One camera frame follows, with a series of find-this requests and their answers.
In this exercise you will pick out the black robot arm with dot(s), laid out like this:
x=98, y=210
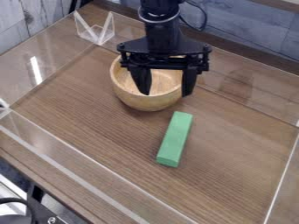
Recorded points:
x=165, y=48

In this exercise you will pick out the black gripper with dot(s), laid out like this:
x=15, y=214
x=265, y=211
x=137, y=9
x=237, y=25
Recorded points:
x=189, y=56

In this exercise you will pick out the clear acrylic corner bracket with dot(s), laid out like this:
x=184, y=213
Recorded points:
x=97, y=34

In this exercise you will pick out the black table frame bracket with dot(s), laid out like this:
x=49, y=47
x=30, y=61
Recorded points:
x=50, y=211

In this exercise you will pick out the wooden bowl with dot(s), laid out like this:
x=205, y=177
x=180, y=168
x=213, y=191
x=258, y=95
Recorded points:
x=166, y=89

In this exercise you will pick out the green rectangular stick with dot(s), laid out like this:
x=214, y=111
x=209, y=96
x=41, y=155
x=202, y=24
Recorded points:
x=176, y=137

